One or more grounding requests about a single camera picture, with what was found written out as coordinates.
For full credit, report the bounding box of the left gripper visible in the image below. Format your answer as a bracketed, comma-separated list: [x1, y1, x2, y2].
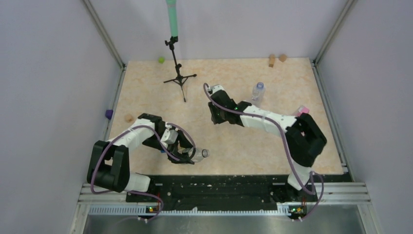
[142, 130, 198, 163]

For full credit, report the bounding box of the small clear bottle black cap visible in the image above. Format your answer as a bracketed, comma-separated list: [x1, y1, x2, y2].
[182, 147, 210, 163]

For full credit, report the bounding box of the clear plastic bottle white cap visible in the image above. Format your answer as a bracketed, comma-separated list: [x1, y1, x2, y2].
[251, 82, 265, 107]

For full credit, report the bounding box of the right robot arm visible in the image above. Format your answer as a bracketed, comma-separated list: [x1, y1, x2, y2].
[204, 85, 327, 201]

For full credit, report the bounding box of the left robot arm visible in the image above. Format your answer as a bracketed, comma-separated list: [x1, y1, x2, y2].
[87, 113, 196, 202]

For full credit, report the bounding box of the black tripod stand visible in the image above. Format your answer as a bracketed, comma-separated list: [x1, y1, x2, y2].
[163, 36, 197, 102]

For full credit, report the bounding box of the wooden cube with cross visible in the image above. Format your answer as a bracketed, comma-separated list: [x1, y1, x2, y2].
[124, 114, 134, 123]

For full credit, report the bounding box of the tall wooden block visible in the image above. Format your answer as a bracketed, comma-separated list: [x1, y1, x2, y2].
[268, 54, 276, 68]

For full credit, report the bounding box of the small green ball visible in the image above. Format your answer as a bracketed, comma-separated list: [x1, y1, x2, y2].
[158, 57, 165, 64]

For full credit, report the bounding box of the small wooden cube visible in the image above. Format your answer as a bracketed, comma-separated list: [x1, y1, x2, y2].
[279, 54, 288, 62]

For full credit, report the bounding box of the purple block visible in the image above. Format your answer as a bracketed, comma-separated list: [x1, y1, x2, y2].
[105, 109, 113, 120]

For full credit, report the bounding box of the green foam microphone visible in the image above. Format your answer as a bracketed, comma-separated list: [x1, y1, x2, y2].
[166, 0, 178, 38]

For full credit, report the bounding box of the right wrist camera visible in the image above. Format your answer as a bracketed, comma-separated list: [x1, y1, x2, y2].
[207, 85, 225, 96]

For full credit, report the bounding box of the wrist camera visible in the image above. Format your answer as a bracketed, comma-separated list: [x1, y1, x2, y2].
[161, 129, 178, 147]
[207, 85, 225, 96]

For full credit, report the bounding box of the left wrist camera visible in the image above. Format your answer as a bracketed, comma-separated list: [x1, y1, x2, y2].
[161, 129, 178, 147]

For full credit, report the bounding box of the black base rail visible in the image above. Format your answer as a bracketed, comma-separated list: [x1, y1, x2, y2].
[124, 174, 352, 213]

